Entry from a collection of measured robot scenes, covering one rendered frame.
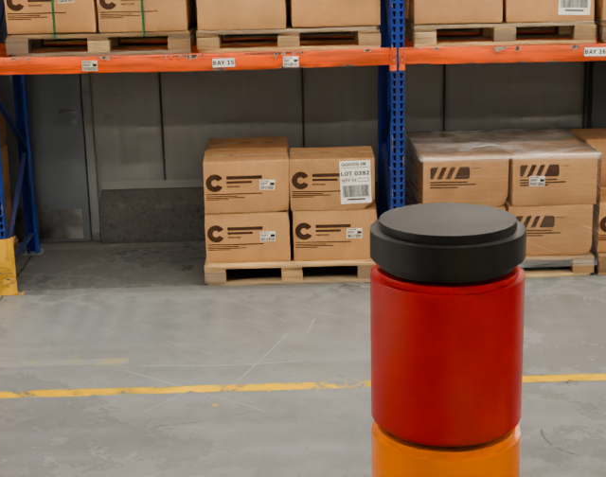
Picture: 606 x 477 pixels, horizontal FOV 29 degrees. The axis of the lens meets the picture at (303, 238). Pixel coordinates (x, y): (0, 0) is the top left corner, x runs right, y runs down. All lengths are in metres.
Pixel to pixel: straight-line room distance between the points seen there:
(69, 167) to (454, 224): 9.09
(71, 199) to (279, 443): 4.20
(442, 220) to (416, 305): 0.03
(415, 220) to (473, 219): 0.02
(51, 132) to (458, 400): 9.07
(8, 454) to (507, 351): 5.57
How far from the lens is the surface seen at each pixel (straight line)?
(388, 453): 0.39
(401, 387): 0.38
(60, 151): 9.43
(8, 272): 8.28
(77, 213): 9.52
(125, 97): 9.35
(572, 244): 8.36
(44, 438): 6.04
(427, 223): 0.38
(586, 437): 5.93
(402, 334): 0.37
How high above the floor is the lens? 2.43
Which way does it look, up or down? 15 degrees down
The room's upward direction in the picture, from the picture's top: 1 degrees counter-clockwise
